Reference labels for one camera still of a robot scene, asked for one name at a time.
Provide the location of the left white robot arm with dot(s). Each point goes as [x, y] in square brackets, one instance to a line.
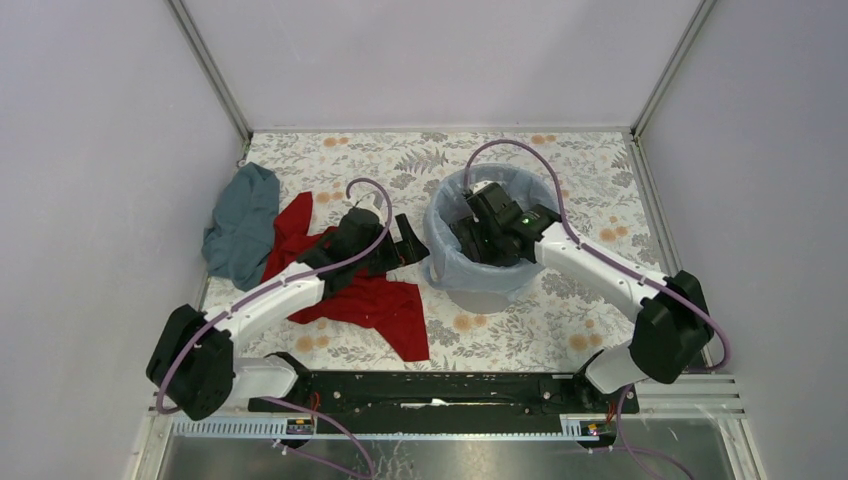
[196, 365]

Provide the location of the teal grey cloth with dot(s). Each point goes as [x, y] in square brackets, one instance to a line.
[238, 243]

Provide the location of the grey plastic trash bin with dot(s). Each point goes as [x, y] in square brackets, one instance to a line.
[487, 295]

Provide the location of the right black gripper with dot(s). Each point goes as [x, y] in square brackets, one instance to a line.
[468, 230]

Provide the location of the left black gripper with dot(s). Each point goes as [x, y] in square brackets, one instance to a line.
[406, 251]

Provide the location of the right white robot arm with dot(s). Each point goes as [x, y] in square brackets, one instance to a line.
[668, 313]

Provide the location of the floral patterned table mat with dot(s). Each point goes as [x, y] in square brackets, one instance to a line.
[555, 325]

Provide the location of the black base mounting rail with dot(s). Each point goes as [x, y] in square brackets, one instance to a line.
[448, 403]

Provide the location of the red cloth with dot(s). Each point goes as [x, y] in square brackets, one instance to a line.
[393, 309]

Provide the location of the light blue plastic trash bag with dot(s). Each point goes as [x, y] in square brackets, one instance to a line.
[446, 268]

